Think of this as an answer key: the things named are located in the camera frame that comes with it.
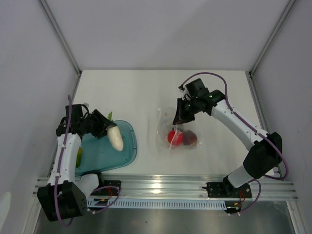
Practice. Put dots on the bright red tomato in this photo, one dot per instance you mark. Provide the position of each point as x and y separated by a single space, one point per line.
175 137

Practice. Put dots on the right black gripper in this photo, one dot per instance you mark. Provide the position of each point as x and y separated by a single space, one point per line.
180 116

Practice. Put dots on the left aluminium frame post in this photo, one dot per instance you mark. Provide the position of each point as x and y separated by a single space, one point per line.
59 35

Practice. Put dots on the dark red apple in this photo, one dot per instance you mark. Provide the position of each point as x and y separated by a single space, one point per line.
190 138

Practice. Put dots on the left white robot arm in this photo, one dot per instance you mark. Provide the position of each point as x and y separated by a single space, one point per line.
64 197

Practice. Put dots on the teal plastic tray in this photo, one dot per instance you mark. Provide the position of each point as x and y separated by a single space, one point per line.
99 154

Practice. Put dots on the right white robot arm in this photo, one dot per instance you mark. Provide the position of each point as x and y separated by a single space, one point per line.
264 149

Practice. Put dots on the aluminium mounting rail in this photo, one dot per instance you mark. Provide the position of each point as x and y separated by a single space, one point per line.
191 187

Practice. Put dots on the right aluminium frame post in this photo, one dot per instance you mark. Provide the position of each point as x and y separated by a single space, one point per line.
278 26

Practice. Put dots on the clear zip top bag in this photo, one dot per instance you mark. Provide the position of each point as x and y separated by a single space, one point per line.
165 125

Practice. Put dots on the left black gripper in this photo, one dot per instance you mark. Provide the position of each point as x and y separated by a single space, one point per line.
102 120

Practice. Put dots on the white slotted cable duct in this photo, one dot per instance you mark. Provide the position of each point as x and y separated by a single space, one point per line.
169 204

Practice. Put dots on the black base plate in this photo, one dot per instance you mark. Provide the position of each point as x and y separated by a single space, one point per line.
221 190
111 190

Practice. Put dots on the green orange mango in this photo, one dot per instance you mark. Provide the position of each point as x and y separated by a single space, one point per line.
79 157

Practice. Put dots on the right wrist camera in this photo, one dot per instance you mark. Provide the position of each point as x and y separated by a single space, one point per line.
196 88

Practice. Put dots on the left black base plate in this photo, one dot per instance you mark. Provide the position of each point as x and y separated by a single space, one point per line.
111 190

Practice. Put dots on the aluminium frame post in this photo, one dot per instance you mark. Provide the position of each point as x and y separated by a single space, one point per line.
59 35
278 26

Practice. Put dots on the white radish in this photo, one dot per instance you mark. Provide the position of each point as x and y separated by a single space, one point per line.
114 134

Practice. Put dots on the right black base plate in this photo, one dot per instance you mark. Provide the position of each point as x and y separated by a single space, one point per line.
221 190

